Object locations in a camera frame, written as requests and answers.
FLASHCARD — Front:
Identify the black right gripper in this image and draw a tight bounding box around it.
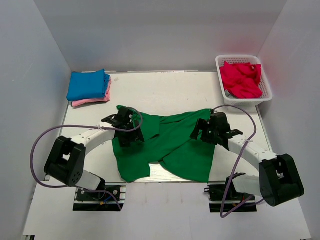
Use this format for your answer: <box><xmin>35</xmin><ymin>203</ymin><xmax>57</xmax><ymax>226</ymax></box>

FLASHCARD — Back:
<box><xmin>190</xmin><ymin>118</ymin><xmax>219</xmax><ymax>146</ymax></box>

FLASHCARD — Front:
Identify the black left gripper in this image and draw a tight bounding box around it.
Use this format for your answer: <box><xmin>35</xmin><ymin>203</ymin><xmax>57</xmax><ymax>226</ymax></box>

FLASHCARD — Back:
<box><xmin>118</xmin><ymin>119</ymin><xmax>144</xmax><ymax>147</ymax></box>

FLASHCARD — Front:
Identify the green t shirt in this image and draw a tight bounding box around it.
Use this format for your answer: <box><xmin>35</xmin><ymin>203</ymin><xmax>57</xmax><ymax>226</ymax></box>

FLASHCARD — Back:
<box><xmin>112</xmin><ymin>109</ymin><xmax>215</xmax><ymax>183</ymax></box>

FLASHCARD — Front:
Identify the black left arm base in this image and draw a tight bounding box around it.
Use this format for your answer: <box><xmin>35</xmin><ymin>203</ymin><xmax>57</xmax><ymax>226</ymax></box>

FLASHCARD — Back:
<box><xmin>73</xmin><ymin>183</ymin><xmax>126</xmax><ymax>212</ymax></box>

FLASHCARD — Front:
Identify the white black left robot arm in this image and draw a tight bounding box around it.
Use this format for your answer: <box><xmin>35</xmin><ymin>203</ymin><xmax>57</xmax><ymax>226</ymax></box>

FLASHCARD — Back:
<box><xmin>44</xmin><ymin>106</ymin><xmax>145</xmax><ymax>200</ymax></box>

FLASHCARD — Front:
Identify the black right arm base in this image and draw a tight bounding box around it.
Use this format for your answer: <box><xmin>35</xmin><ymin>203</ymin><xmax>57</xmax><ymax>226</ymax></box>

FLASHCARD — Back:
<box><xmin>204</xmin><ymin>184</ymin><xmax>257</xmax><ymax>213</ymax></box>

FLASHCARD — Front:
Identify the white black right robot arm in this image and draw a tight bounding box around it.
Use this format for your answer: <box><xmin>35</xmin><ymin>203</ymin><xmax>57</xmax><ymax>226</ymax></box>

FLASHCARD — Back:
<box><xmin>190</xmin><ymin>112</ymin><xmax>305</xmax><ymax>207</ymax></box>

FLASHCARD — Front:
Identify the folded pink t shirt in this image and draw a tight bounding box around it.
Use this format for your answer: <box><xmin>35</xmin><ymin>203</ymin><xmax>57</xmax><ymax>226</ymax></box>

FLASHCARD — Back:
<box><xmin>71</xmin><ymin>78</ymin><xmax>112</xmax><ymax>108</ymax></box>

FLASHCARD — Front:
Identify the crumpled red t shirt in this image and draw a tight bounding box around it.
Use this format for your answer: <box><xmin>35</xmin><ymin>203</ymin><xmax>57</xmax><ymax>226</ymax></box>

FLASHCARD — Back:
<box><xmin>219</xmin><ymin>61</ymin><xmax>263</xmax><ymax>99</ymax></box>

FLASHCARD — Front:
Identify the white plastic basket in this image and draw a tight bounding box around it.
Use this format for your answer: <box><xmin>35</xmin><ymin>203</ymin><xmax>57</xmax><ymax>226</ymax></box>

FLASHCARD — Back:
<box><xmin>215</xmin><ymin>55</ymin><xmax>273</xmax><ymax>107</ymax></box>

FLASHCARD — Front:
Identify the folded blue t shirt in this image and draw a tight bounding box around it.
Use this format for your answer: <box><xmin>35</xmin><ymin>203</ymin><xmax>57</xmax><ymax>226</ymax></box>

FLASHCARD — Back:
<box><xmin>66</xmin><ymin>69</ymin><xmax>110</xmax><ymax>102</ymax></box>

